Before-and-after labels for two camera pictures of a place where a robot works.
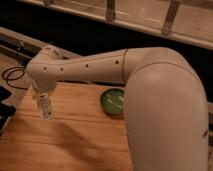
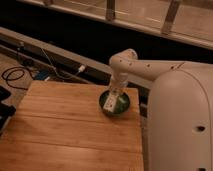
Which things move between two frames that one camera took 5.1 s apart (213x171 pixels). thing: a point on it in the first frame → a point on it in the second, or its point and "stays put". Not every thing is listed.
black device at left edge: (6, 110) stays put
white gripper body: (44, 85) → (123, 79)
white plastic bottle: (45, 106) → (111, 100)
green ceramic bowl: (113, 101) stays put
